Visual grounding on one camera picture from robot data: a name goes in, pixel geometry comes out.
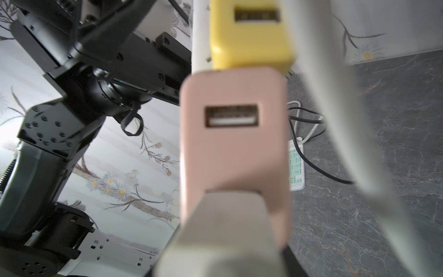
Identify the pink USB charger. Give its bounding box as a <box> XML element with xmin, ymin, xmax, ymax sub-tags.
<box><xmin>180</xmin><ymin>67</ymin><xmax>291</xmax><ymax>248</ymax></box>

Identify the white power strip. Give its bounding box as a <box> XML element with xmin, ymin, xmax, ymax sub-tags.
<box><xmin>152</xmin><ymin>0</ymin><xmax>288</xmax><ymax>277</ymax></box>

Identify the white USB cable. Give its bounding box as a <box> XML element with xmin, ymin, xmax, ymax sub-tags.
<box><xmin>280</xmin><ymin>0</ymin><xmax>440</xmax><ymax>277</ymax></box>

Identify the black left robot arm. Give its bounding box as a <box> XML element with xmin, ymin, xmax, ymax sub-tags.
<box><xmin>1</xmin><ymin>1</ymin><xmax>191</xmax><ymax>277</ymax></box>

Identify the green keyboard left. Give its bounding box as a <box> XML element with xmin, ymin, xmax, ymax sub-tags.
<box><xmin>288</xmin><ymin>140</ymin><xmax>306</xmax><ymax>191</ymax></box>

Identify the yellow USB charger cube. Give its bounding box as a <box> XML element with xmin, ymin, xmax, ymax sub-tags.
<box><xmin>210</xmin><ymin>0</ymin><xmax>295</xmax><ymax>75</ymax></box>

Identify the black USB cable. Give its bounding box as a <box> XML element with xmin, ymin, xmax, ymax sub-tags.
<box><xmin>287</xmin><ymin>106</ymin><xmax>355</xmax><ymax>185</ymax></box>

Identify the white power strip cord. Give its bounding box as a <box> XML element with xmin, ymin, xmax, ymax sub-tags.
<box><xmin>287</xmin><ymin>100</ymin><xmax>328</xmax><ymax>144</ymax></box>

